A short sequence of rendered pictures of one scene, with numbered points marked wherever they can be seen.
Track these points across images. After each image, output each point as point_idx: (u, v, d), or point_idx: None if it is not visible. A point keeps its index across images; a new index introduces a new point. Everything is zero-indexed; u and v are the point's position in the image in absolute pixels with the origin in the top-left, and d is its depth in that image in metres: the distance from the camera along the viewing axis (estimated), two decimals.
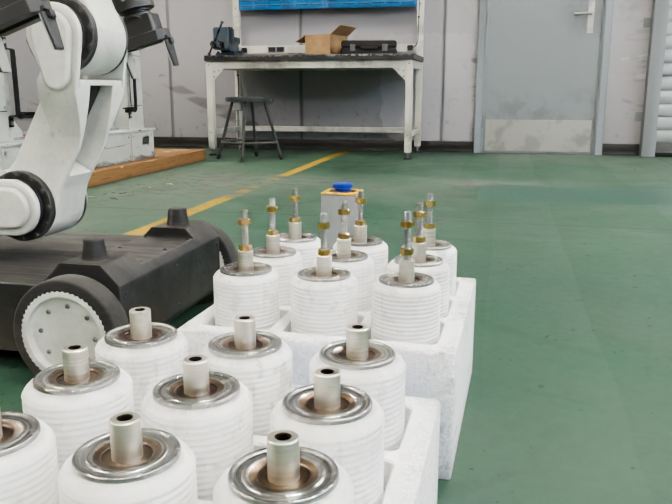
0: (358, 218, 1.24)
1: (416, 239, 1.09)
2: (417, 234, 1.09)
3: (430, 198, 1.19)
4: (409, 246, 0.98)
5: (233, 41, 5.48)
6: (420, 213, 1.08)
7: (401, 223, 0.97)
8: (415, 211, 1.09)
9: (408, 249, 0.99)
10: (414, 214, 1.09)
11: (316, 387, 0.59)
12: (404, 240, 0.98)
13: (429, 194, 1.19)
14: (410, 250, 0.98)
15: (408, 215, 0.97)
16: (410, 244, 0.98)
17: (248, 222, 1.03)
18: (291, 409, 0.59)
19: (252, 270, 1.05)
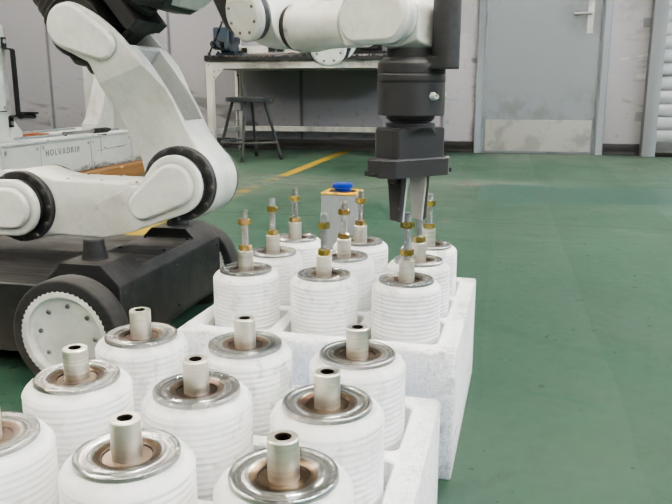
0: (358, 218, 1.24)
1: (416, 239, 1.09)
2: (417, 234, 1.09)
3: (430, 198, 1.19)
4: (407, 246, 0.99)
5: (233, 41, 5.48)
6: None
7: (412, 224, 0.97)
8: None
9: (400, 251, 0.98)
10: None
11: (316, 387, 0.59)
12: (410, 240, 0.98)
13: (429, 194, 1.19)
14: (410, 248, 0.99)
15: (410, 215, 0.98)
16: (404, 244, 0.99)
17: (248, 222, 1.03)
18: (291, 409, 0.59)
19: (252, 270, 1.05)
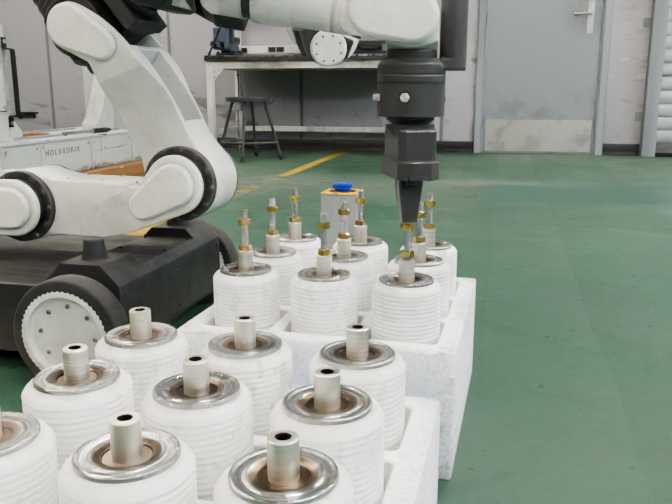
0: (358, 218, 1.24)
1: (416, 239, 1.09)
2: (417, 234, 1.09)
3: (430, 198, 1.19)
4: (409, 249, 0.98)
5: (233, 41, 5.48)
6: (420, 213, 1.08)
7: (401, 225, 0.98)
8: None
9: (410, 251, 0.99)
10: None
11: (316, 387, 0.59)
12: (404, 242, 0.98)
13: (429, 194, 1.19)
14: (408, 252, 0.98)
15: None
16: (410, 246, 0.98)
17: (248, 222, 1.03)
18: (291, 409, 0.59)
19: (252, 270, 1.05)
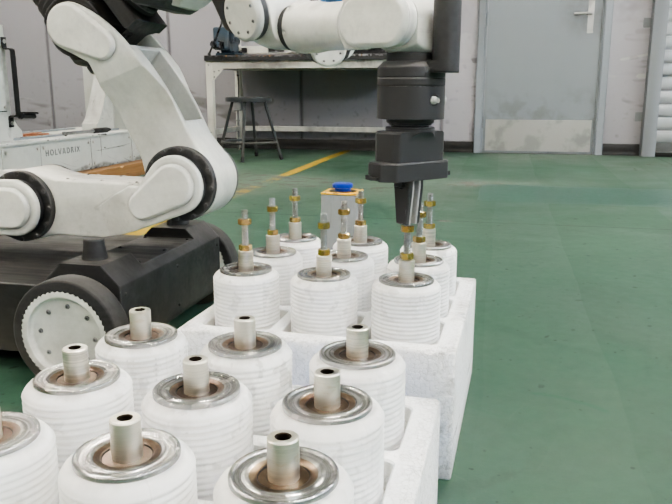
0: (358, 218, 1.24)
1: (416, 239, 1.09)
2: (417, 234, 1.09)
3: (430, 198, 1.19)
4: (408, 251, 0.98)
5: (233, 41, 5.48)
6: (420, 213, 1.08)
7: (400, 227, 0.98)
8: None
9: (411, 253, 0.99)
10: None
11: (316, 387, 0.59)
12: (403, 244, 0.98)
13: (429, 194, 1.19)
14: (407, 254, 0.98)
15: None
16: (410, 249, 0.98)
17: (248, 222, 1.03)
18: (291, 409, 0.59)
19: (252, 270, 1.05)
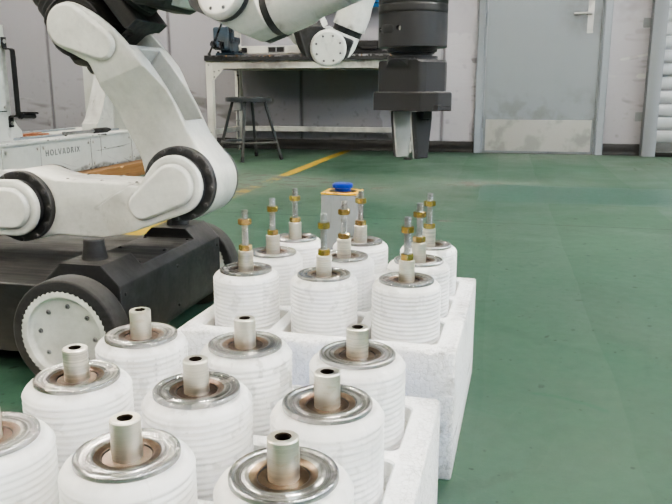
0: (358, 218, 1.24)
1: (416, 239, 1.09)
2: (417, 234, 1.09)
3: (430, 198, 1.19)
4: (410, 251, 0.98)
5: (233, 41, 5.48)
6: (420, 213, 1.08)
7: (403, 229, 0.97)
8: (415, 211, 1.09)
9: (405, 254, 1.00)
10: (414, 214, 1.09)
11: (316, 387, 0.59)
12: (405, 245, 0.98)
13: (429, 194, 1.19)
14: (412, 255, 0.98)
15: (409, 220, 0.97)
16: (409, 249, 0.99)
17: (248, 222, 1.03)
18: (291, 409, 0.59)
19: (252, 270, 1.05)
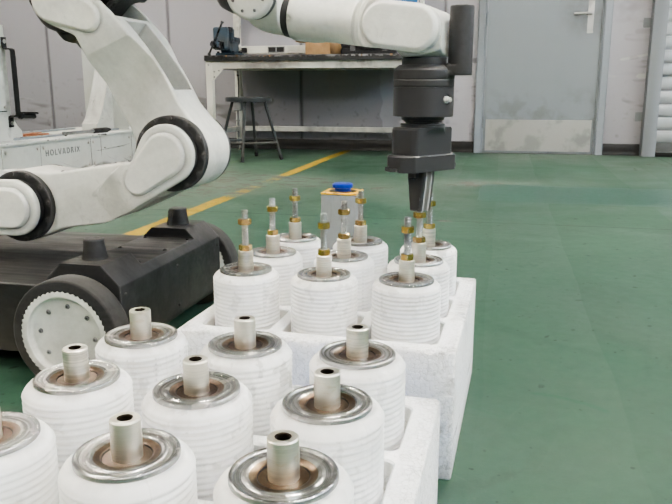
0: (358, 218, 1.24)
1: (425, 239, 1.10)
2: (421, 234, 1.09)
3: (430, 198, 1.19)
4: (410, 251, 0.98)
5: (233, 41, 5.48)
6: (424, 212, 1.09)
7: (403, 229, 0.97)
8: (422, 212, 1.08)
9: (405, 254, 1.00)
10: (423, 215, 1.08)
11: (316, 387, 0.59)
12: (405, 245, 0.98)
13: None
14: (412, 255, 0.98)
15: (409, 220, 0.97)
16: (409, 249, 0.99)
17: (248, 222, 1.03)
18: (291, 409, 0.59)
19: (252, 270, 1.05)
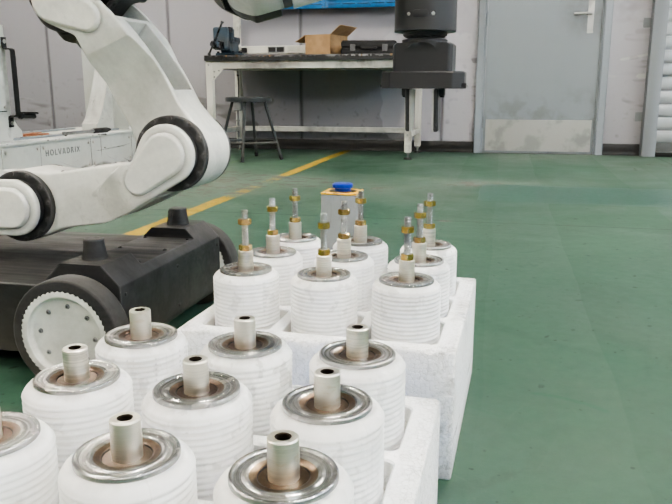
0: (358, 218, 1.24)
1: (421, 240, 1.09)
2: (419, 235, 1.09)
3: (430, 198, 1.19)
4: (410, 251, 0.98)
5: (233, 41, 5.48)
6: (424, 213, 1.08)
7: (403, 229, 0.97)
8: (417, 212, 1.08)
9: (405, 254, 1.00)
10: (417, 215, 1.08)
11: (316, 387, 0.59)
12: (405, 245, 0.98)
13: (429, 194, 1.19)
14: (412, 255, 0.98)
15: (409, 220, 0.97)
16: (409, 249, 0.99)
17: (248, 222, 1.03)
18: (291, 409, 0.59)
19: (252, 270, 1.05)
